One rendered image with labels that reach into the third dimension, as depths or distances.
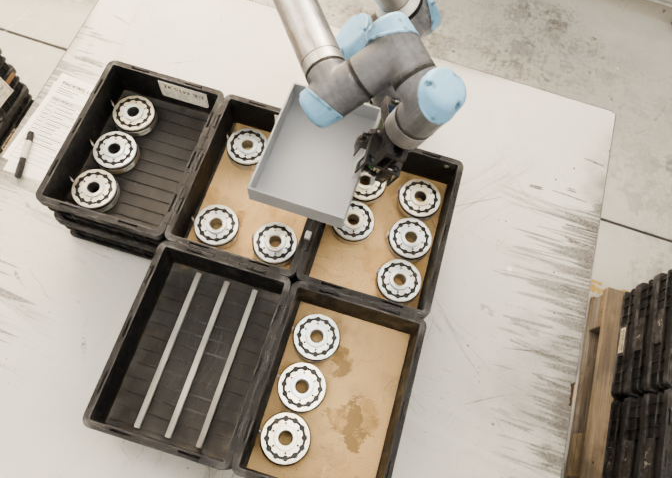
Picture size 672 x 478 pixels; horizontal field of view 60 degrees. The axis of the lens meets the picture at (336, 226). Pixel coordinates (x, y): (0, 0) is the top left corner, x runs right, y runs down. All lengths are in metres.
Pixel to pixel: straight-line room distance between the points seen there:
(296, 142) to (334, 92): 0.32
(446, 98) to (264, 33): 1.06
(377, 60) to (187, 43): 1.01
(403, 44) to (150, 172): 0.79
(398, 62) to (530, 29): 2.15
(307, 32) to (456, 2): 2.05
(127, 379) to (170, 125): 0.63
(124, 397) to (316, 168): 0.63
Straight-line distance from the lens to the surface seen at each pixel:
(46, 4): 3.09
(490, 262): 1.61
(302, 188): 1.22
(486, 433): 1.51
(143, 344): 1.37
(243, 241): 1.41
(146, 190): 1.50
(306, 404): 1.29
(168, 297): 1.39
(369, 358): 1.34
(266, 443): 1.28
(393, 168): 1.08
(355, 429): 1.32
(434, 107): 0.91
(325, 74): 0.99
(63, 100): 1.85
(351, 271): 1.38
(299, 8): 1.09
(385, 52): 0.96
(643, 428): 2.05
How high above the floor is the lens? 2.14
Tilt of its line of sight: 67 degrees down
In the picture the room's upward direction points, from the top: 11 degrees clockwise
